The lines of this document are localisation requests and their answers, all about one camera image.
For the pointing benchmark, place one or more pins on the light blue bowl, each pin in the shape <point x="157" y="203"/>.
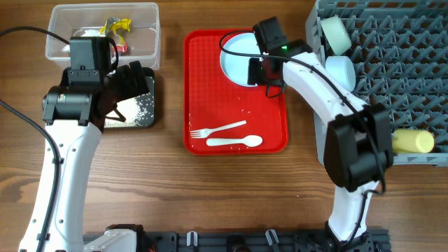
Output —
<point x="341" y="68"/>

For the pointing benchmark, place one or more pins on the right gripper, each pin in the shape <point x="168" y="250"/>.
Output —
<point x="253" y="75"/>

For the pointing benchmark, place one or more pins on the black plastic tray bin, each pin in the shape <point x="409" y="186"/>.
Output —
<point x="129" y="81"/>

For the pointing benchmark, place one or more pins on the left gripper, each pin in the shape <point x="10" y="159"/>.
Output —
<point x="129" y="89"/>

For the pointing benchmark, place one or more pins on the red serving tray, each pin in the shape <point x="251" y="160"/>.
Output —
<point x="211" y="100"/>

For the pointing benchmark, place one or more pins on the clear plastic waste bin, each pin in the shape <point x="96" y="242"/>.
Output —
<point x="143" y="41"/>

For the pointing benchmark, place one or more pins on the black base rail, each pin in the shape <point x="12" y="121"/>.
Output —
<point x="300" y="241"/>

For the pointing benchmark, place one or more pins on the red snack wrapper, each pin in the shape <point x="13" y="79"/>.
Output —
<point x="122" y="48"/>

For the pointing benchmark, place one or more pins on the grey dishwasher rack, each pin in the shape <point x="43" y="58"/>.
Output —
<point x="399" y="53"/>

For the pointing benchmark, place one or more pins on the white plastic spoon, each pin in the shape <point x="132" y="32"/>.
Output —
<point x="248" y="141"/>

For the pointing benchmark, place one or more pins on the green bowl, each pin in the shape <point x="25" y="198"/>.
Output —
<point x="336" y="35"/>

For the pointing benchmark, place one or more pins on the white plastic fork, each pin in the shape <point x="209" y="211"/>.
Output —
<point x="206" y="132"/>

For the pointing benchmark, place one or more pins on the white napkin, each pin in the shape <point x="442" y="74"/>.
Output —
<point x="83" y="33"/>

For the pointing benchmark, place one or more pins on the yellow plastic cup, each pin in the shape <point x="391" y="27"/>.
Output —
<point x="412" y="141"/>

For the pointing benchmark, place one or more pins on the yellow snack wrapper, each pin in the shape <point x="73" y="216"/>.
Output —
<point x="115" y="23"/>

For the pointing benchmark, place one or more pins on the light blue plate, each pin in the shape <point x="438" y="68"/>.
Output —
<point x="236" y="68"/>

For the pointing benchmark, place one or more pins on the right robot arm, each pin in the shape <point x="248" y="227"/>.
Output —
<point x="358" y="146"/>

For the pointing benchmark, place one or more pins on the pile of white rice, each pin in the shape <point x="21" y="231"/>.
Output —
<point x="139" y="112"/>

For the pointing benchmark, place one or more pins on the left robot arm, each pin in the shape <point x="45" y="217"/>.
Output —
<point x="57" y="219"/>

